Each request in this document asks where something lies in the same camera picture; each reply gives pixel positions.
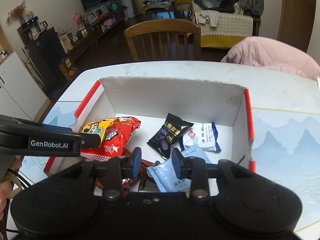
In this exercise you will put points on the blue mountain table runner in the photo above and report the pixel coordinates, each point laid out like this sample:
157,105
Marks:
285,150

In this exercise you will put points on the coffee table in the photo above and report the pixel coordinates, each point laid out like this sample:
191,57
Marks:
154,6

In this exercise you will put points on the sofa with white cover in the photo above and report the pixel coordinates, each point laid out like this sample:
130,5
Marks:
229,30

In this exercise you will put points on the wooden chair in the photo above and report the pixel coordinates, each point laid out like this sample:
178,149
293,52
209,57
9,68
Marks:
163,40

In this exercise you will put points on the brown Oreo snack packet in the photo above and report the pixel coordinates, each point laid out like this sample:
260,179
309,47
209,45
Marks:
119,171

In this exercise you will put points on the wooden door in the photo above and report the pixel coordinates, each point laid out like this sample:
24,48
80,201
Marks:
296,22

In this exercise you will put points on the dark TV cabinet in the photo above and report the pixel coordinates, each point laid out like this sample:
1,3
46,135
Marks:
95,31

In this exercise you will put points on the yellow cardboard box on floor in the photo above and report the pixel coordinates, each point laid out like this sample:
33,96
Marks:
68,69

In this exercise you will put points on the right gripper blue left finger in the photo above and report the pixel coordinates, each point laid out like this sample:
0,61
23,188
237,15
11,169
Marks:
134,162

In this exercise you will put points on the pile of clothes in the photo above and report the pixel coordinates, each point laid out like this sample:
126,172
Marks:
254,8

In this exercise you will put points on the light blue snack packet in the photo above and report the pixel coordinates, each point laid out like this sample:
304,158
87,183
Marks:
164,174

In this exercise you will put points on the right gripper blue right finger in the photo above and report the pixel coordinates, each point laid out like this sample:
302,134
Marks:
179,164

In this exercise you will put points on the black sideboard cabinet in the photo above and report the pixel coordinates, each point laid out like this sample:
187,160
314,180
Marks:
46,53

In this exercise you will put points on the red chip bag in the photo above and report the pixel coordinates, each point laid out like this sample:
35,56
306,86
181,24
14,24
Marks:
114,133

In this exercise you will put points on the yellow giraffe chair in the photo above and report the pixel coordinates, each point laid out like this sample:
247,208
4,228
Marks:
184,6

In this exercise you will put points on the white cabinet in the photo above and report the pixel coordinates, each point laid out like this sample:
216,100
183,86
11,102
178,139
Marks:
21,96

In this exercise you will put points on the black sesame snack packet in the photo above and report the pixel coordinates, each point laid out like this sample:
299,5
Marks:
169,133

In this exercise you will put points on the white blue milk candy packet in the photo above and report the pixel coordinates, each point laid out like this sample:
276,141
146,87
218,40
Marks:
202,134

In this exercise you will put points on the dried flower vase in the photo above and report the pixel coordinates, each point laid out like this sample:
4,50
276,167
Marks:
17,13

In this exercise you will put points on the pink jacket on chair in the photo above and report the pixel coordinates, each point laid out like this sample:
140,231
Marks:
268,53

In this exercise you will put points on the person's left hand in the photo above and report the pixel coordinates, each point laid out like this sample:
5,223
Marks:
5,186

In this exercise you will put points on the dark brown chocolate bar packet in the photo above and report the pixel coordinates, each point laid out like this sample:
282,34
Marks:
147,183

